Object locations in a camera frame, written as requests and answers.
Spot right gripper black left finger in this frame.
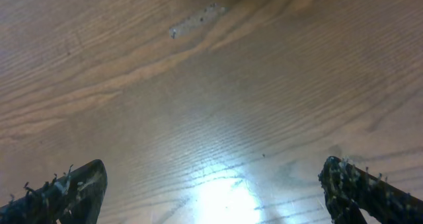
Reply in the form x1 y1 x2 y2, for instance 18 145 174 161
1 159 108 224

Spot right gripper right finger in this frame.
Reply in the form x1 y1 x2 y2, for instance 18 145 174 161
318 156 422 224

